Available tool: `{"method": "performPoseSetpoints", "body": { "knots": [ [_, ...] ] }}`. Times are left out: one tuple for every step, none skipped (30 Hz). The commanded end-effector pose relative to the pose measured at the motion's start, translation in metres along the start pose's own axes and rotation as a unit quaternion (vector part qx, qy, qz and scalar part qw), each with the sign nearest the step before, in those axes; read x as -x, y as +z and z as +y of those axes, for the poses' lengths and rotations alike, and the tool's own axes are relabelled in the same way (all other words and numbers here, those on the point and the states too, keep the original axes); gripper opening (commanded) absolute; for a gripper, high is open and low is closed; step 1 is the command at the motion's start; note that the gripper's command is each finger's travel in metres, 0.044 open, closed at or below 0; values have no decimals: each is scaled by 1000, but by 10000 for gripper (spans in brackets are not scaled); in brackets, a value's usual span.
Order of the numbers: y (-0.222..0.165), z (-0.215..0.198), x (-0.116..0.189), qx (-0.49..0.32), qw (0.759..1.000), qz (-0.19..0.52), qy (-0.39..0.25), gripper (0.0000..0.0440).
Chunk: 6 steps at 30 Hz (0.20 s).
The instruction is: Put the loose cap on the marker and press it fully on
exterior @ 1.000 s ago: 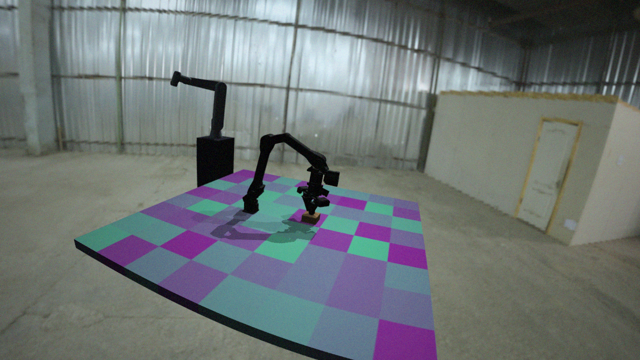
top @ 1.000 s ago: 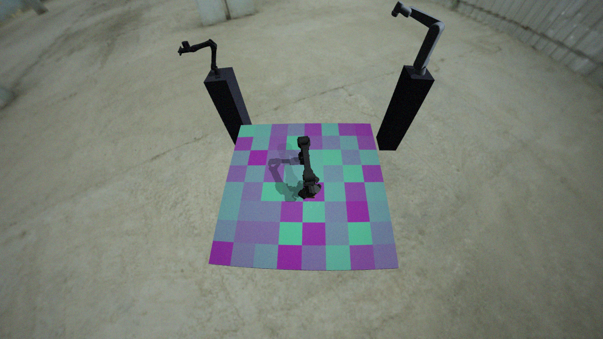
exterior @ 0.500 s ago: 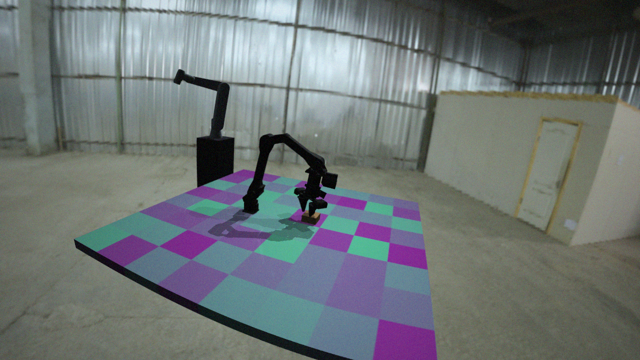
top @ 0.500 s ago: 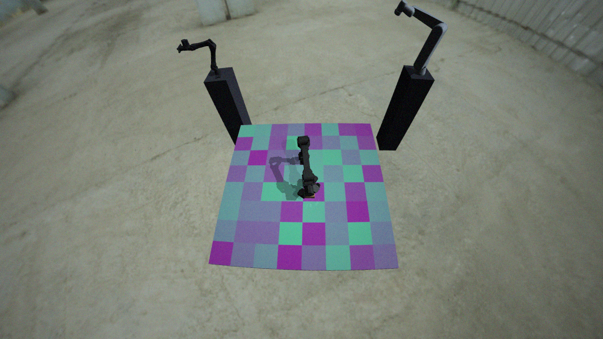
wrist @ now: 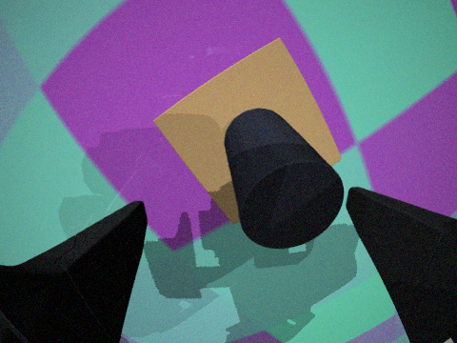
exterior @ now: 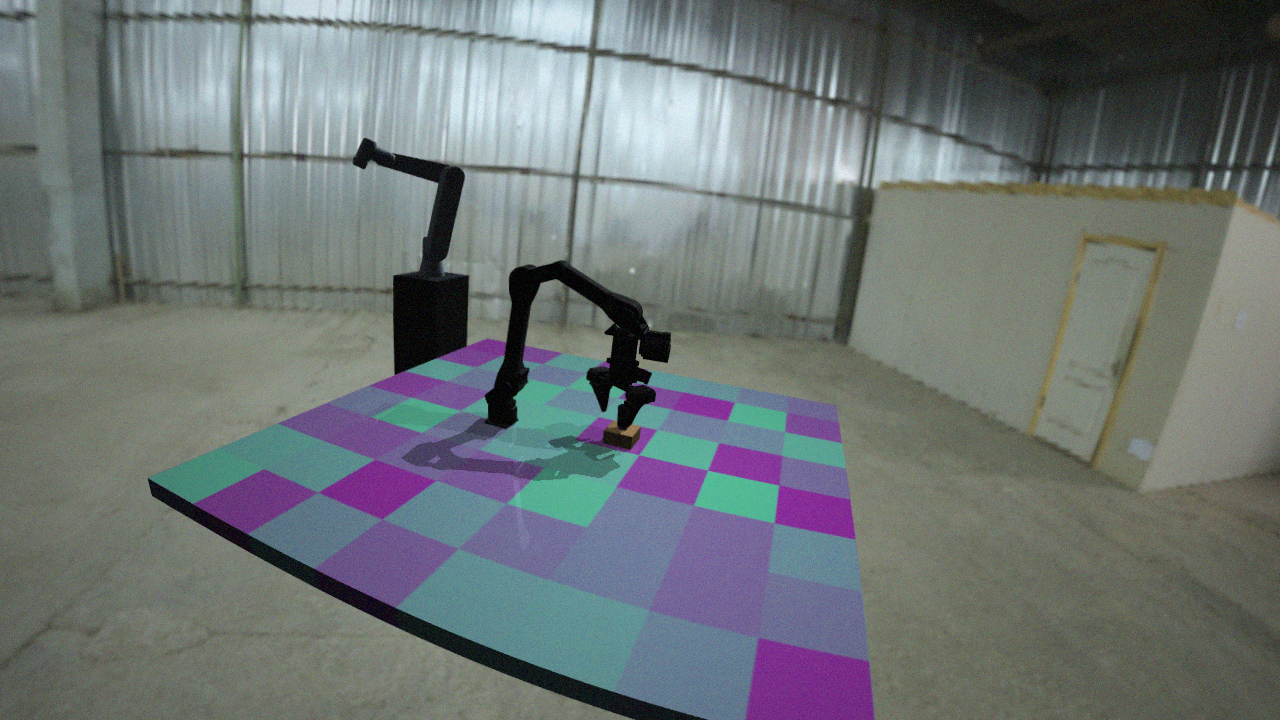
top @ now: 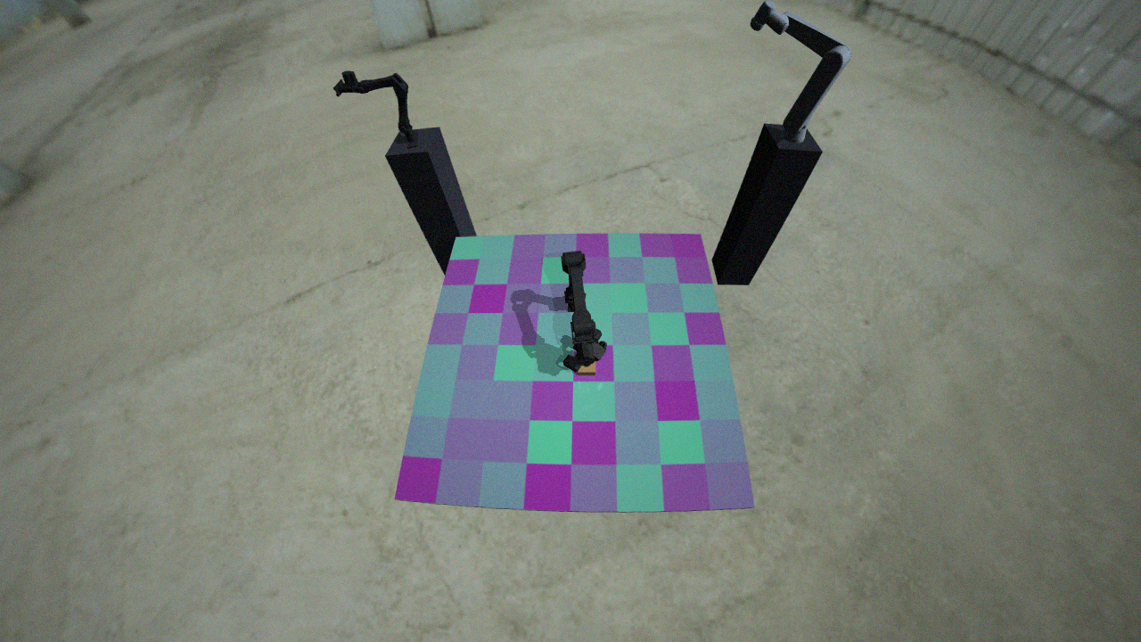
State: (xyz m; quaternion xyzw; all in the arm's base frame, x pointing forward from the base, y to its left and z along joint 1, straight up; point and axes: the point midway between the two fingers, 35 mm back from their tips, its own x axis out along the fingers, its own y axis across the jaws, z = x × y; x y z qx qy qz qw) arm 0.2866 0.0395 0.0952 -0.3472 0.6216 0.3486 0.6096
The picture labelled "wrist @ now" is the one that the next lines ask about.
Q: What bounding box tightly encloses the dark navy cylinder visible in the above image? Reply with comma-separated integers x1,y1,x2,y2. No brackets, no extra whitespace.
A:
224,108,344,249

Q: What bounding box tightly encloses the tan square block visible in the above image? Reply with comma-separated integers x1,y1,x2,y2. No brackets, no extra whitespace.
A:
153,38,342,225

